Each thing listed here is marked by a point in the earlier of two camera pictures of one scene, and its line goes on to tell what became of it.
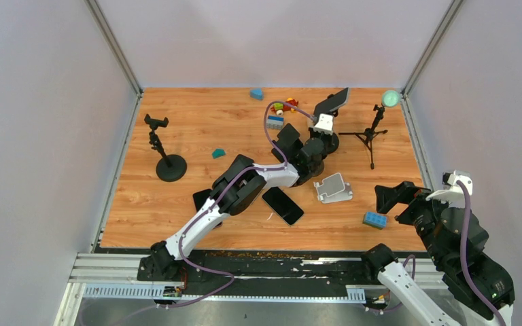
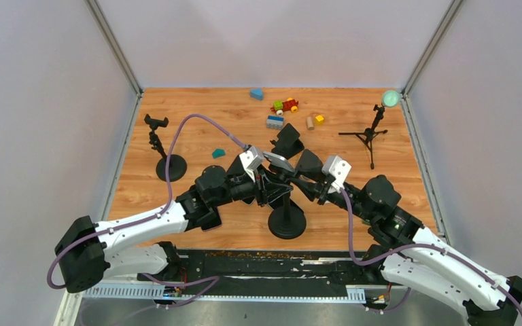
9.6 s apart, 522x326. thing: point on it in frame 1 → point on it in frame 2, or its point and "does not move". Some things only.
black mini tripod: (368, 134) does not move
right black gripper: (405, 191) → (319, 190)
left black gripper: (313, 134) → (267, 191)
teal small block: (218, 153) does not move
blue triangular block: (256, 94) does not move
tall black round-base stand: (334, 139) → (288, 222)
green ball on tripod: (391, 98) does not move
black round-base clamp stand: (171, 168) does not move
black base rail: (268, 267) does not move
